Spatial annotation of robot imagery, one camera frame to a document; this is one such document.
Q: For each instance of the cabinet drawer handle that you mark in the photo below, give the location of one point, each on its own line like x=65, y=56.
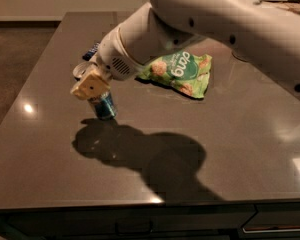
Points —
x=270, y=230

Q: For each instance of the redbull can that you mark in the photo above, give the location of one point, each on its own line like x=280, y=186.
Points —
x=103, y=105

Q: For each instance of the green snack bag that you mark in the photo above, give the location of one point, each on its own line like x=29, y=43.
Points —
x=184, y=72

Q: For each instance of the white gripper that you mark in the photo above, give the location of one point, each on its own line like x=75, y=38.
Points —
x=112, y=58

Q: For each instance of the dark blue snack bar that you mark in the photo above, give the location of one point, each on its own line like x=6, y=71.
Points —
x=90, y=53

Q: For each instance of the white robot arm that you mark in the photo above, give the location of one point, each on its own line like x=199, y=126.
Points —
x=265, y=36

